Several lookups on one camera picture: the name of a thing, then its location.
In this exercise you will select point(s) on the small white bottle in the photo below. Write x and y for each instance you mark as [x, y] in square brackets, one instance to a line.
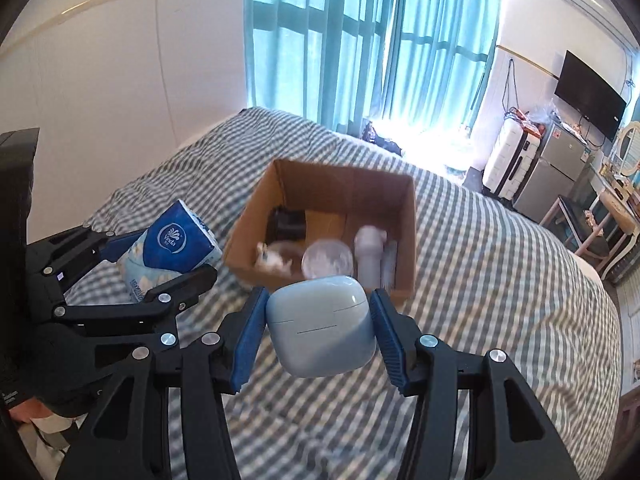
[369, 252]

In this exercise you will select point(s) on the black wall television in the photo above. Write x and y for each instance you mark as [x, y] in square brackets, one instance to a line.
[590, 95]

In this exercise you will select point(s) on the white vanity table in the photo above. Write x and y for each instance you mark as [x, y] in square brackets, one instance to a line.
[622, 210]

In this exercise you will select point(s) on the clear plastic bag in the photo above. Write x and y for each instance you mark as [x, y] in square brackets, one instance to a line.
[542, 120]

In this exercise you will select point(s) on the clear plastic bottle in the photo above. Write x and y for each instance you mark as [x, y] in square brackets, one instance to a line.
[327, 260]

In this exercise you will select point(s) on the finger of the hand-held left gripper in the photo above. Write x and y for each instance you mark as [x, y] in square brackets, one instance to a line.
[117, 247]
[190, 282]

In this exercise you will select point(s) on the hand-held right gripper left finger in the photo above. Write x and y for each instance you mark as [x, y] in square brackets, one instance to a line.
[247, 340]

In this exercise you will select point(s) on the blue tissue pack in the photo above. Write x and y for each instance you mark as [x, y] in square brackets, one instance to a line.
[170, 240]

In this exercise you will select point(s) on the white tissue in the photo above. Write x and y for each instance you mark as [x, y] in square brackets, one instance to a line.
[275, 259]

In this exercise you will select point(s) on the brown cardboard box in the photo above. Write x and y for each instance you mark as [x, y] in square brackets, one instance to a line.
[320, 185]

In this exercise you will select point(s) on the wide teal curtain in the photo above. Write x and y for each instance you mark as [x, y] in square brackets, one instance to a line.
[310, 35]

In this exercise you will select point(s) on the dark cloth heap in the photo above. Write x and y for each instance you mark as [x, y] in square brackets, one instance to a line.
[382, 137]

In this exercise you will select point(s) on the grey fridge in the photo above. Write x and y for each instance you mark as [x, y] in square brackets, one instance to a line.
[550, 175]

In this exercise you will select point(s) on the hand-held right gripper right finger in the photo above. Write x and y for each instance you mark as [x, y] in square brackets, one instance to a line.
[390, 340]

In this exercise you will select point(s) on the black seat chair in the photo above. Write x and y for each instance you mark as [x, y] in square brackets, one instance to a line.
[580, 220]

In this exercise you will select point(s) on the light blue earbuds case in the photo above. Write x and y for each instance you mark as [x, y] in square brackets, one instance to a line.
[320, 325]

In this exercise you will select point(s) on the white oval mirror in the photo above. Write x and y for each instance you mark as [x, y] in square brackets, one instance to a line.
[631, 147]

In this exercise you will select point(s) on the white suitcase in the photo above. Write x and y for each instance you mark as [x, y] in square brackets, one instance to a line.
[510, 160]

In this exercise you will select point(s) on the clear water jug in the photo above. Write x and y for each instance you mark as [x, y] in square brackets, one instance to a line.
[457, 157]

